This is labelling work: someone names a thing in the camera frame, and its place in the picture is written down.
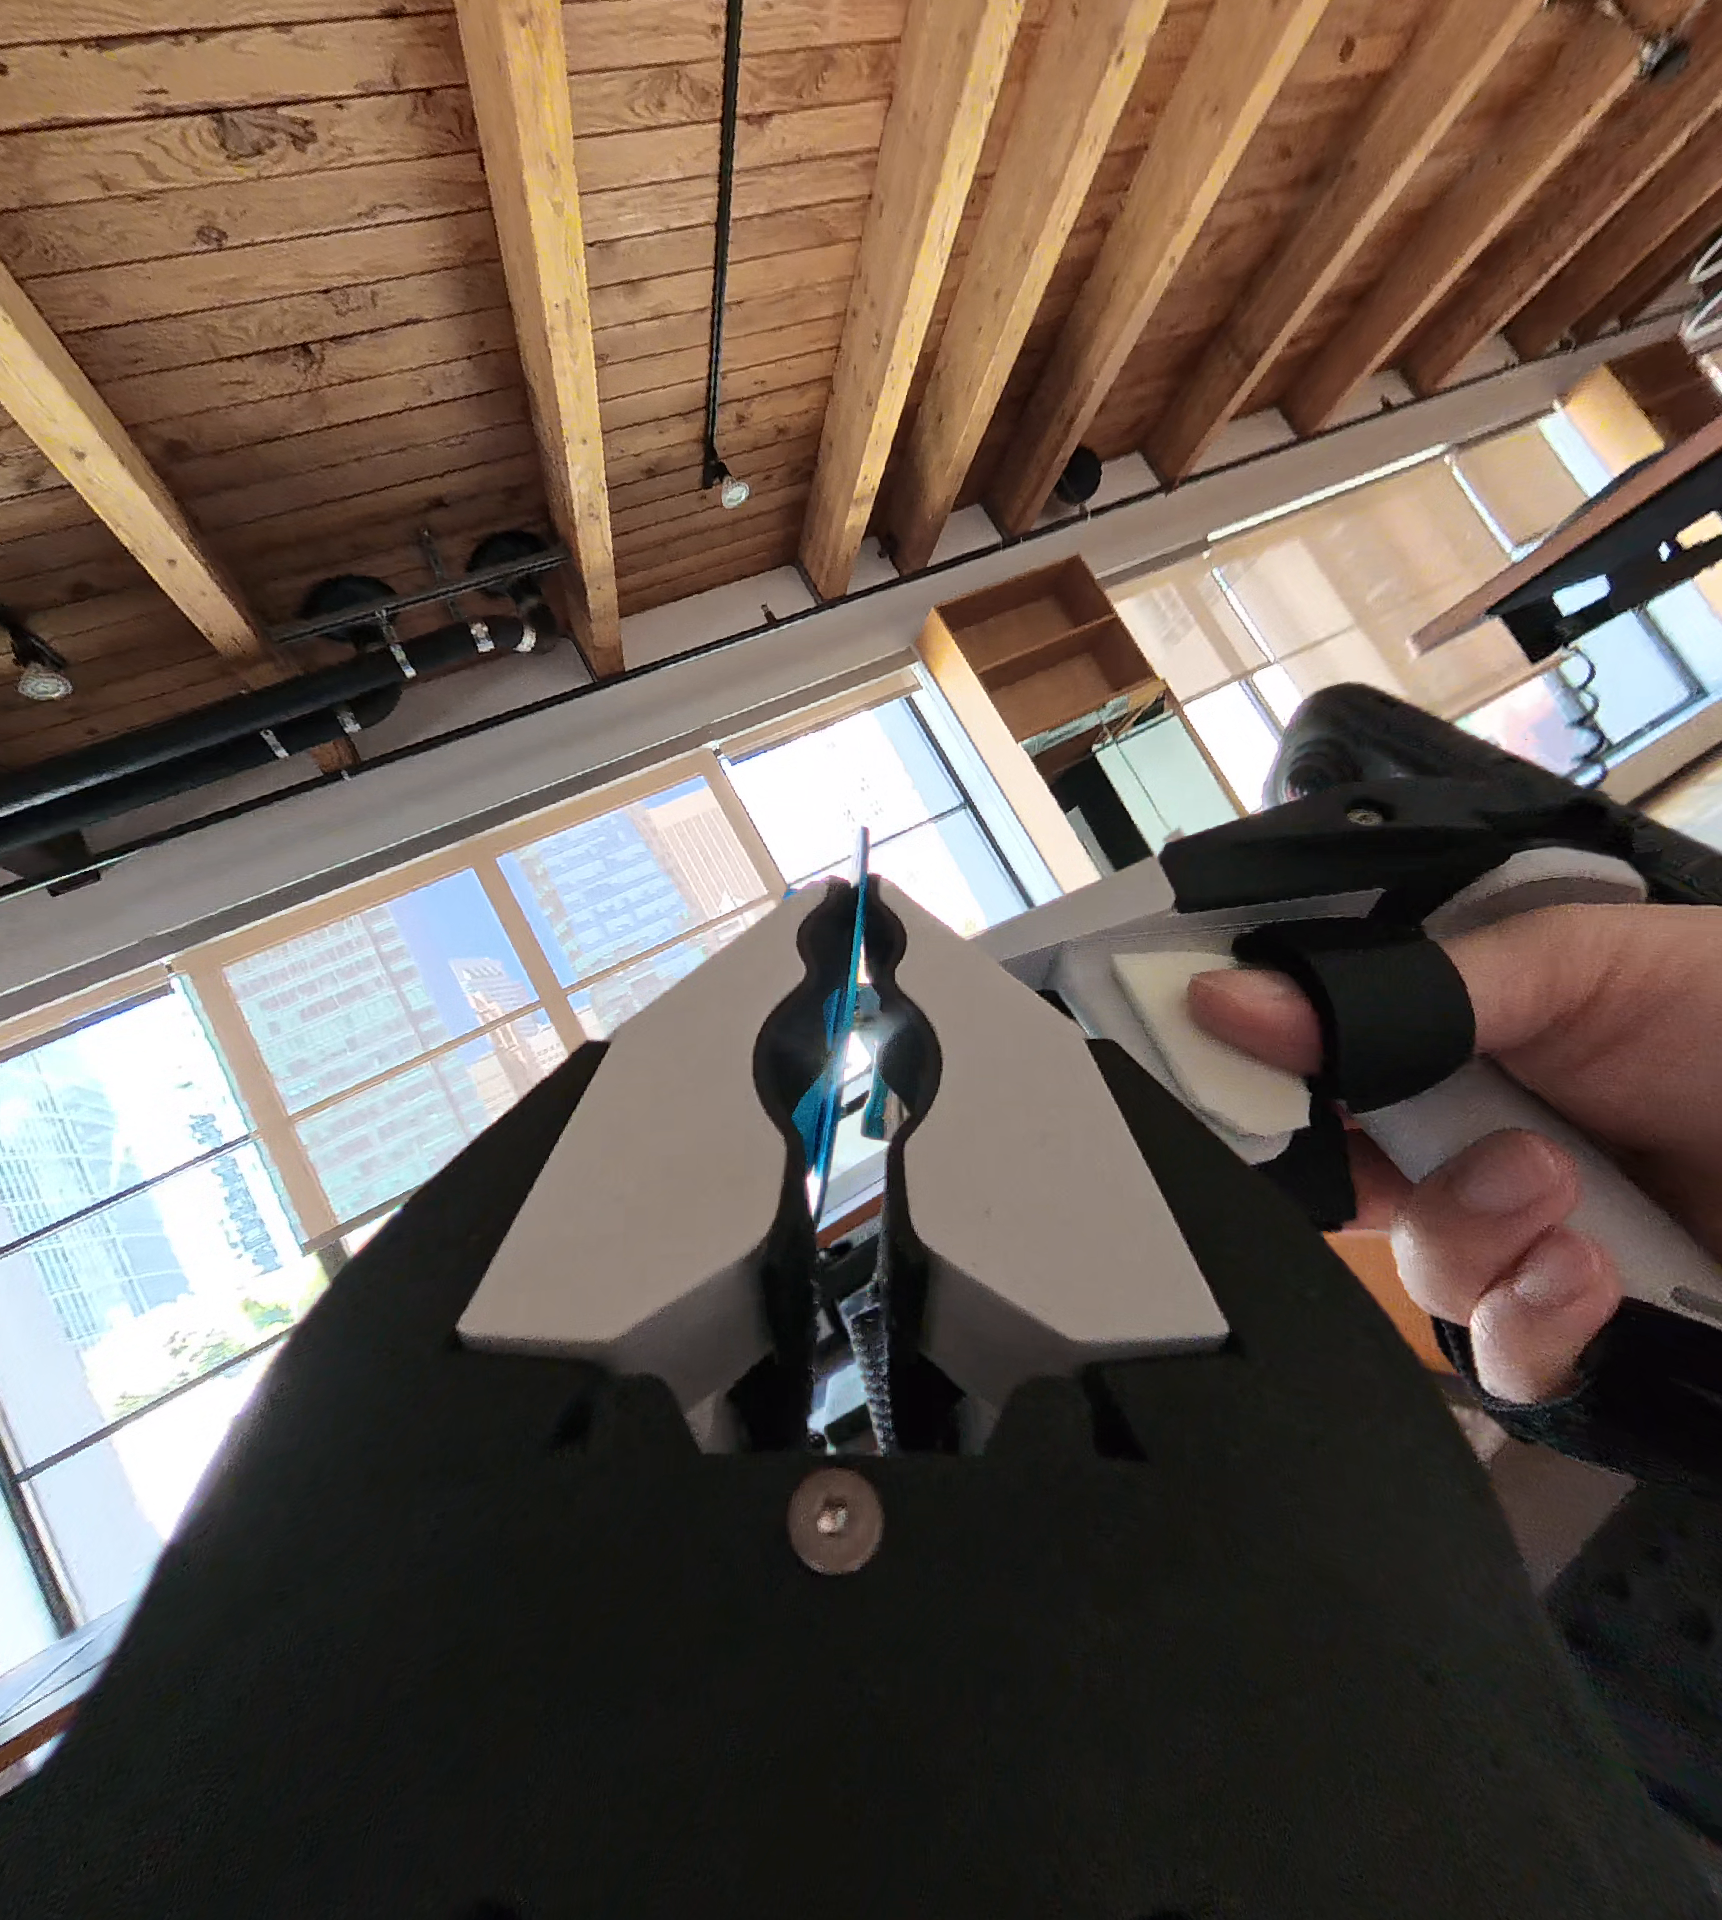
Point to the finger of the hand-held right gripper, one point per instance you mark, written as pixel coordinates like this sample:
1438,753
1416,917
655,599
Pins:
1070,980

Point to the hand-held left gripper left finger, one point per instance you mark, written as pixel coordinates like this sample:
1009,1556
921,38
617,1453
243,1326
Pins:
620,1199

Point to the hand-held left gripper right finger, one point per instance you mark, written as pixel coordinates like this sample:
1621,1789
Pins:
1055,1199

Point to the black ceiling pipes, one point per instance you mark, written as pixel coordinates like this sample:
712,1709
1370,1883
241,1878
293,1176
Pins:
201,742

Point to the wooden bookshelf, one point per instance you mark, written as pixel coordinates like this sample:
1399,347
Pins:
1055,628

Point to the window with roller blind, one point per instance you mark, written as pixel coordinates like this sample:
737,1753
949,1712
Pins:
1339,571

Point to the person's right hand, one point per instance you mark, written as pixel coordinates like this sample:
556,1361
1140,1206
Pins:
1669,1051

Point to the blue round metal plate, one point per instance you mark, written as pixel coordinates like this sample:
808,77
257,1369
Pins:
825,1111

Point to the ceiling spot lamp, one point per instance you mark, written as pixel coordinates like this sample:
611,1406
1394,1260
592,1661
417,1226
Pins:
737,491
44,683
1665,52

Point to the large paned window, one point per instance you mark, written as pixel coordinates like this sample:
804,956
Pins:
351,1020

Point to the raised standing desk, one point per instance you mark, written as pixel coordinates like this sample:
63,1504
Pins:
1701,449

